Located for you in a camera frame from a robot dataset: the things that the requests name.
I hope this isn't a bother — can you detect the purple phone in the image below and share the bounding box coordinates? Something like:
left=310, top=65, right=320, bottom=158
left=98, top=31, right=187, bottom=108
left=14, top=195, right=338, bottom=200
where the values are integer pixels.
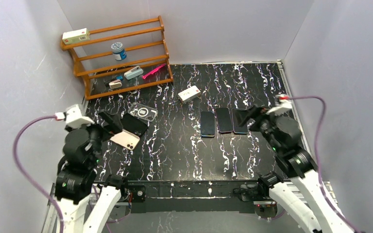
left=215, top=107, right=233, bottom=133

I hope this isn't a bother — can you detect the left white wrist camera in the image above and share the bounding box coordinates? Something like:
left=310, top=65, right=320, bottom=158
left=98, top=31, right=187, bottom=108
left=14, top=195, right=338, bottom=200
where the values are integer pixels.
left=55, top=104, right=95, bottom=129

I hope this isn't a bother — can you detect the purple cable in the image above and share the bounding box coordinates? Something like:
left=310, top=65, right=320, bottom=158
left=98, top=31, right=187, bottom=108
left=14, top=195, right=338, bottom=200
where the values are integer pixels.
left=284, top=95, right=362, bottom=233
left=13, top=116, right=65, bottom=233

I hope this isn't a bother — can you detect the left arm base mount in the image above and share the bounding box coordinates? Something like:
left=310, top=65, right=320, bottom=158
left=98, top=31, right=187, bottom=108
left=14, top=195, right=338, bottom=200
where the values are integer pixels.
left=107, top=182, right=147, bottom=222

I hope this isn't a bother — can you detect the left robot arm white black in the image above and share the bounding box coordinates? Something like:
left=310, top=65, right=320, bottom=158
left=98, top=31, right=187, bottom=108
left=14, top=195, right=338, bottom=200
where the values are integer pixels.
left=54, top=108, right=125, bottom=233

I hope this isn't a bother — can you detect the white green box on shelf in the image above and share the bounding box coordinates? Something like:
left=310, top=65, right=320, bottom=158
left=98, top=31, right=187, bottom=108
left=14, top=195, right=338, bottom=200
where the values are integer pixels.
left=62, top=28, right=90, bottom=45

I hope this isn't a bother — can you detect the beige small stapler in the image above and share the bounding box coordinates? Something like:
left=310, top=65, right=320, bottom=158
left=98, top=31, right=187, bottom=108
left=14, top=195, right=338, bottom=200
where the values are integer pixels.
left=108, top=80, right=122, bottom=89

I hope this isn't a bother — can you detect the blue white jar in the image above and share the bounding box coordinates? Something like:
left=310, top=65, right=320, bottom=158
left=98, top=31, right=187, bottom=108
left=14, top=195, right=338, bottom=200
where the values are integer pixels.
left=111, top=42, right=127, bottom=61

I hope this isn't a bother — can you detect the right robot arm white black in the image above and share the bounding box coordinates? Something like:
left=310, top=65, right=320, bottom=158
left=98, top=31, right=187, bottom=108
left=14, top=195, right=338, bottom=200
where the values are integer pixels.
left=237, top=106, right=356, bottom=233

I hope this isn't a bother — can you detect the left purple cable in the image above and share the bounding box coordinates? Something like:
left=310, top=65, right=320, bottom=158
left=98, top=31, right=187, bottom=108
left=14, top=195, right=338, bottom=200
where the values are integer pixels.
left=13, top=116, right=65, bottom=233

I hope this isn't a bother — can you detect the black blue marker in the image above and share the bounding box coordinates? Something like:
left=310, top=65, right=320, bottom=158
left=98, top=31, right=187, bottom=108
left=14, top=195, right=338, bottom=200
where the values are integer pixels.
left=104, top=75, right=123, bottom=85

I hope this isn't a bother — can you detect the pink comb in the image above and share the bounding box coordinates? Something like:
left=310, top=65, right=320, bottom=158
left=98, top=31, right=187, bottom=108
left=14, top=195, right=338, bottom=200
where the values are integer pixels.
left=142, top=63, right=167, bottom=80

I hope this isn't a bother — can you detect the wooden shelf rack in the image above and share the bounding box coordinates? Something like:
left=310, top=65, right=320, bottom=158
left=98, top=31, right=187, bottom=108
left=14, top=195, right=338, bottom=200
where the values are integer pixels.
left=60, top=16, right=174, bottom=100

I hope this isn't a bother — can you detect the clear phone case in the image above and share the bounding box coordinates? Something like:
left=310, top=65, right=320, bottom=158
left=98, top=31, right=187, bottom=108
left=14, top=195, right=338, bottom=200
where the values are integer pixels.
left=128, top=102, right=158, bottom=122

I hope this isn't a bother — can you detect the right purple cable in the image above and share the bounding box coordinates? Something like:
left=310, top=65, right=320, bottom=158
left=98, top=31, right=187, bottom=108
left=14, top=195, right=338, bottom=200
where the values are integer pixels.
left=284, top=95, right=362, bottom=233

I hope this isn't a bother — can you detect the white box with barcode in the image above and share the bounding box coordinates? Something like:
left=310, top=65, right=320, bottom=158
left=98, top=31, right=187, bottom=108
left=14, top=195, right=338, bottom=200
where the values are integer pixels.
left=177, top=85, right=201, bottom=103

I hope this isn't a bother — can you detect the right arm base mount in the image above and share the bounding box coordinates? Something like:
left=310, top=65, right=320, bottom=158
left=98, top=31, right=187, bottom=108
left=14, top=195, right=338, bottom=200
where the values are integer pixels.
left=232, top=184, right=278, bottom=221

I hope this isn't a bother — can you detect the beige white phone case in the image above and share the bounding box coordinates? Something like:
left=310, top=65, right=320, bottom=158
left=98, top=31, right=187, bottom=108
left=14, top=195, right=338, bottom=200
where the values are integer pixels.
left=110, top=130, right=140, bottom=150

